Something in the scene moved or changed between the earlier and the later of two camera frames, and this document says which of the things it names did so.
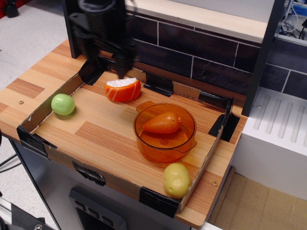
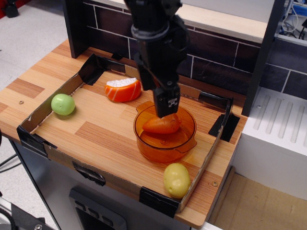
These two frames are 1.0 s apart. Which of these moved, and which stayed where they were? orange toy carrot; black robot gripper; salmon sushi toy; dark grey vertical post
Moved: black robot gripper
Stayed: dark grey vertical post; salmon sushi toy; orange toy carrot
